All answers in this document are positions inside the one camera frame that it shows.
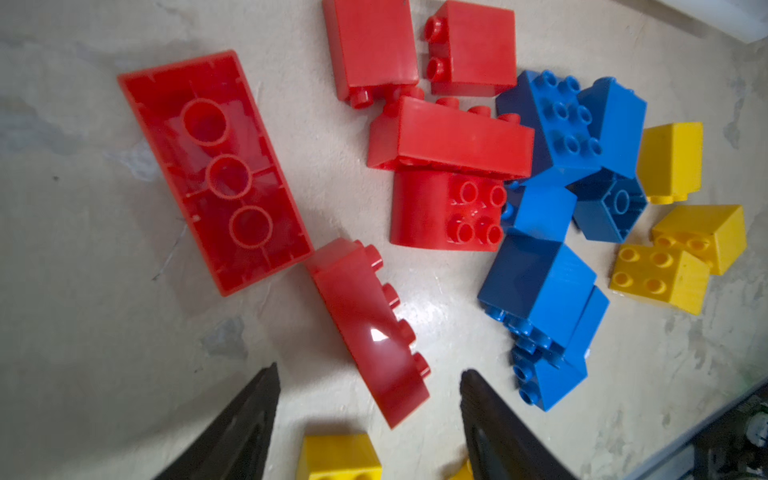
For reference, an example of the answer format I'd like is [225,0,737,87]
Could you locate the left white bin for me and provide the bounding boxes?
[659,0,767,44]

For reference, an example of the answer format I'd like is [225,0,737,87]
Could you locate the yellow tall brick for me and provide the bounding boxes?
[637,122,703,205]

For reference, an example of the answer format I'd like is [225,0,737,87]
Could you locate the red brick top left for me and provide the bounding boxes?
[322,0,419,109]

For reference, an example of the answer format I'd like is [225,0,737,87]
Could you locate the yellow brick right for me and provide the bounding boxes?
[651,205,747,276]

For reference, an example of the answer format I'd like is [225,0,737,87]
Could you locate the blue large square brick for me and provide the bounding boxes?
[478,235,597,349]

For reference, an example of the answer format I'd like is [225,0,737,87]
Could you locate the red long curved brick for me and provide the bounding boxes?
[305,238,431,428]

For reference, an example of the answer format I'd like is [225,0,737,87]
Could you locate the red square brick studs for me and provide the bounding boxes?
[389,170,507,252]

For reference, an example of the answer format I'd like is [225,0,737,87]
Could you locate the red brick top right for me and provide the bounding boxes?
[423,1,517,97]

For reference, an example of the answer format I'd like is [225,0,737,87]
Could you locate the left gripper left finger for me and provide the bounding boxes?
[157,363,281,479]

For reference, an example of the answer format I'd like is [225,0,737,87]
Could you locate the blue brick lower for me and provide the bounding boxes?
[510,286,610,411]

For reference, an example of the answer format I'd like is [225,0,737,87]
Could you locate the blue brick centre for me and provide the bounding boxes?
[501,185,577,242]

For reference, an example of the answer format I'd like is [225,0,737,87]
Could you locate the small yellow brick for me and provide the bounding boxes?
[448,460,474,480]

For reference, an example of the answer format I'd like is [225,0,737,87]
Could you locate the blue long studded brick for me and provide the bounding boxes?
[496,70,603,187]

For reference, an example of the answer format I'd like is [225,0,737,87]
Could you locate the yellow studded brick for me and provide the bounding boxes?
[609,244,710,315]

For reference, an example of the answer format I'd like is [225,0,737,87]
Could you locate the yellow long brick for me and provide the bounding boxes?
[296,433,383,480]

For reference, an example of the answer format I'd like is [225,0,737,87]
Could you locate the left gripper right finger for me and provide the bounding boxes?
[460,369,574,479]

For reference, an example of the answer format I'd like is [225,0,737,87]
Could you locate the blue tall brick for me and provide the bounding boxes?
[578,77,647,179]

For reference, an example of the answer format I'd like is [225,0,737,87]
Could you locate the dark blue hollow brick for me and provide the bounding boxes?
[568,169,648,244]

